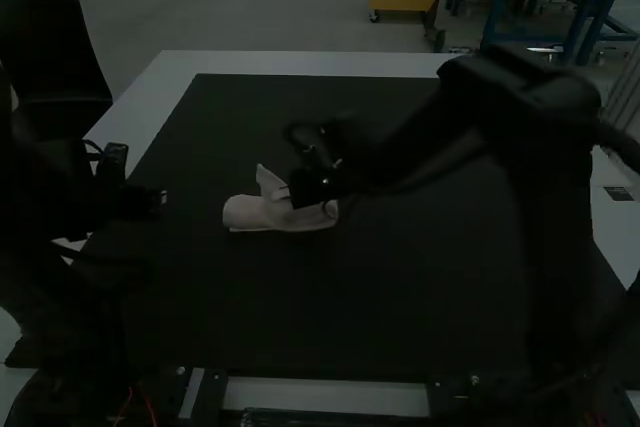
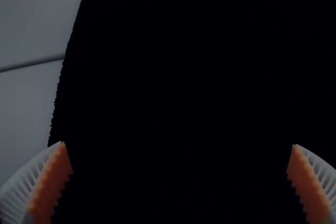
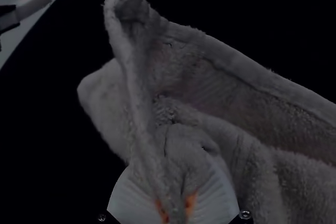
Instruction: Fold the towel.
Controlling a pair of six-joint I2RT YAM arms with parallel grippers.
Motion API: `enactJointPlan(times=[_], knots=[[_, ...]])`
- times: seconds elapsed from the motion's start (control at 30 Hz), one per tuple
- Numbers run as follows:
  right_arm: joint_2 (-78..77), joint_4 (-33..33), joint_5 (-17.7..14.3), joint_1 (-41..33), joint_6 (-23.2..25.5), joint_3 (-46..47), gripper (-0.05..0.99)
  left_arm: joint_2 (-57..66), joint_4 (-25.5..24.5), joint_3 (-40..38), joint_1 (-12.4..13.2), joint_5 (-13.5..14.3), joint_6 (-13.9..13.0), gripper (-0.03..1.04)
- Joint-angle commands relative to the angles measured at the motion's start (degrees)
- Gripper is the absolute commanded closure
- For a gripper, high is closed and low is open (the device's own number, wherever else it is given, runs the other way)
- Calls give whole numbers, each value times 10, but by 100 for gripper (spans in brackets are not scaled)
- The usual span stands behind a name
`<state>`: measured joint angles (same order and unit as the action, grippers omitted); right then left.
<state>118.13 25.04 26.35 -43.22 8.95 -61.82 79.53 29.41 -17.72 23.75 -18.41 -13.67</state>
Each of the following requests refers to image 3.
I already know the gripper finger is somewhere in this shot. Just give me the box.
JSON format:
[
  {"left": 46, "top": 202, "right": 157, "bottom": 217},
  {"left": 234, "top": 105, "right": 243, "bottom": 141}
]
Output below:
[
  {"left": 182, "top": 159, "right": 255, "bottom": 224},
  {"left": 96, "top": 166, "right": 170, "bottom": 224},
  {"left": 15, "top": 0, "right": 53, "bottom": 22}
]

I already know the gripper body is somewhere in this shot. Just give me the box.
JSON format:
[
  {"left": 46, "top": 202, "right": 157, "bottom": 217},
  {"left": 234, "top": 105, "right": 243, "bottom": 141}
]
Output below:
[{"left": 0, "top": 3, "right": 21, "bottom": 36}]

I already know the pale towel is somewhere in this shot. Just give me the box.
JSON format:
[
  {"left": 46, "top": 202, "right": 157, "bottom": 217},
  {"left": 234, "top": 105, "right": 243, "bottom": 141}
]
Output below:
[{"left": 77, "top": 0, "right": 336, "bottom": 224}]

